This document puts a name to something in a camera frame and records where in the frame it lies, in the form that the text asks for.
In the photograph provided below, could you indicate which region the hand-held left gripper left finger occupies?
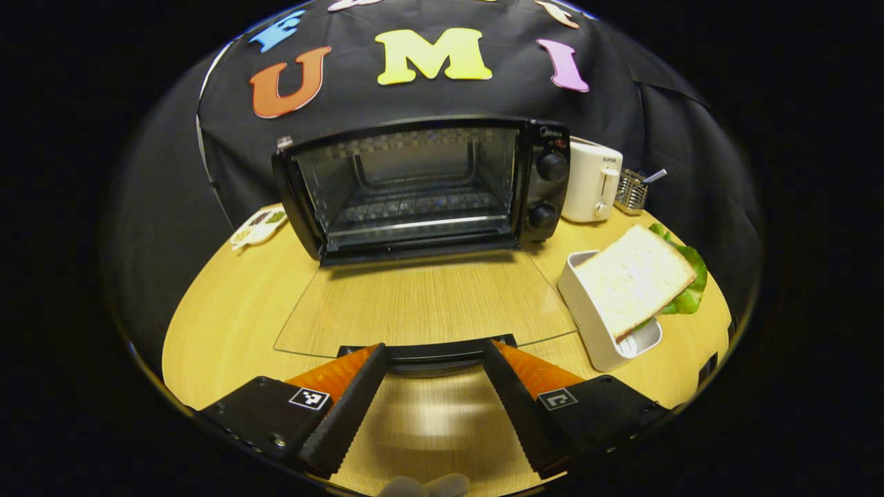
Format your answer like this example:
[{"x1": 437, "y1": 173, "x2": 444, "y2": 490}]
[{"x1": 197, "y1": 343, "x2": 389, "y2": 478}]

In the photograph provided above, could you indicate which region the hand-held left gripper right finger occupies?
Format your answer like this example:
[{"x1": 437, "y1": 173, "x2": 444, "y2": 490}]
[{"x1": 481, "y1": 338, "x2": 672, "y2": 480}]

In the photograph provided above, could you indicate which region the bread and lettuce sandwich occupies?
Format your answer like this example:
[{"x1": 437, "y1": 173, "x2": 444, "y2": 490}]
[{"x1": 575, "y1": 222, "x2": 709, "y2": 342}]

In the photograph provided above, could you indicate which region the black electric oven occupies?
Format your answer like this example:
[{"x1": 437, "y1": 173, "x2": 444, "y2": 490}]
[{"x1": 271, "y1": 116, "x2": 577, "y2": 377}]

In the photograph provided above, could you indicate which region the white rectangular container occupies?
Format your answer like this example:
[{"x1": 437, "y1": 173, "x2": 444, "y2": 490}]
[{"x1": 557, "y1": 250, "x2": 662, "y2": 373}]

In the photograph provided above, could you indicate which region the white toaster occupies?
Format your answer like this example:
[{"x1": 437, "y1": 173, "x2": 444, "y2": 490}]
[{"x1": 561, "y1": 136, "x2": 624, "y2": 223}]

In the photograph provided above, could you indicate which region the clear cutlery holder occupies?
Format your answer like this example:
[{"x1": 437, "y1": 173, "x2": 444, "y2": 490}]
[{"x1": 615, "y1": 169, "x2": 650, "y2": 216}]

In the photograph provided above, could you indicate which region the black backdrop cloth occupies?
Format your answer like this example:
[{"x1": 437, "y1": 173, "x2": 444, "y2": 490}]
[{"x1": 104, "y1": 0, "x2": 764, "y2": 373}]

